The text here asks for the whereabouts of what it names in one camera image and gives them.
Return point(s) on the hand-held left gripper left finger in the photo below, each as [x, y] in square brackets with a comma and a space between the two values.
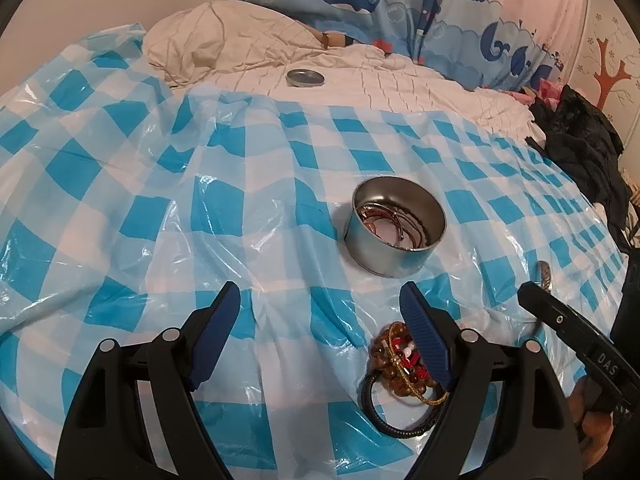
[220, 330]

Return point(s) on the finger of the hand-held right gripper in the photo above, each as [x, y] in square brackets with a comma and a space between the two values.
[560, 317]

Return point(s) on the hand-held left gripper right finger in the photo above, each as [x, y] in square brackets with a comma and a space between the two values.
[427, 340]

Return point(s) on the round metal tin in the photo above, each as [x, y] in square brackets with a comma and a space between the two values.
[385, 260]

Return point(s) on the person's right hand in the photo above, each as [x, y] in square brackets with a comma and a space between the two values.
[595, 435]

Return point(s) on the blue checked plastic sheet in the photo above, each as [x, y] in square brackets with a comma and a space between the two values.
[150, 210]

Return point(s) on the black jacket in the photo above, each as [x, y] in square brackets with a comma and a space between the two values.
[585, 145]

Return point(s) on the pink cloth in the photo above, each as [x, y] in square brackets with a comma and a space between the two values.
[542, 91]

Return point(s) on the round metal tin lid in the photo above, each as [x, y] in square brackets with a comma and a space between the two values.
[305, 79]

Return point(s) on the white striped quilt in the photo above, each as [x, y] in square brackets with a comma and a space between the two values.
[240, 35]

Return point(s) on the whale print curtain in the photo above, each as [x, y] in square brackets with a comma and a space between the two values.
[450, 10]

